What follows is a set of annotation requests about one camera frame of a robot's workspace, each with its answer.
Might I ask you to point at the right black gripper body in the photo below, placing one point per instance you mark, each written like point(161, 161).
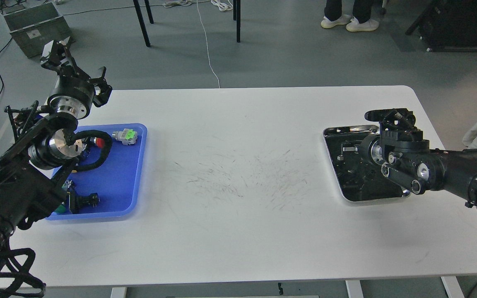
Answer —
point(371, 150)

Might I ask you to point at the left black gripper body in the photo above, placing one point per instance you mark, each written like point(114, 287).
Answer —
point(72, 95)

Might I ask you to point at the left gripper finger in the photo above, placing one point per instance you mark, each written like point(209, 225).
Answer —
point(57, 57)
point(101, 98)

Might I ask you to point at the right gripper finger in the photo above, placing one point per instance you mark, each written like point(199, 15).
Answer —
point(348, 148)

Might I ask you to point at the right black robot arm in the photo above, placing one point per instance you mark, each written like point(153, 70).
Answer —
point(393, 165)

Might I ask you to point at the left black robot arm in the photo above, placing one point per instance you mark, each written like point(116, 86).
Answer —
point(47, 149)

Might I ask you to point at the grey green connector part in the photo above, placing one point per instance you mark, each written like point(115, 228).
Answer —
point(126, 136)

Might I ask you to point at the silver metal tray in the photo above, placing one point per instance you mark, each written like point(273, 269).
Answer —
point(358, 180)

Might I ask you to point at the blue plastic tray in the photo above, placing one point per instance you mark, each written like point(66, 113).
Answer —
point(116, 182)

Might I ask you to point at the person's white shoes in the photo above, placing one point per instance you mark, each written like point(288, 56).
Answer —
point(359, 21)

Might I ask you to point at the black equipment cart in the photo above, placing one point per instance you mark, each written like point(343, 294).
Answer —
point(448, 25)

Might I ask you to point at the black table leg pair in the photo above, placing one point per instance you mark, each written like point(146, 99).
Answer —
point(237, 18)

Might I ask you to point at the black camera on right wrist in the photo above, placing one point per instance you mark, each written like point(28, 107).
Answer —
point(401, 121)

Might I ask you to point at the red push button switch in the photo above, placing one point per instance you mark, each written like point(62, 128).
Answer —
point(96, 142)

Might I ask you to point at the black switch block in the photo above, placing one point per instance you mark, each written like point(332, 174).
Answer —
point(76, 202)

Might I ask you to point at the green push button switch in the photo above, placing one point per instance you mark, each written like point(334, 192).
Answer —
point(61, 209)

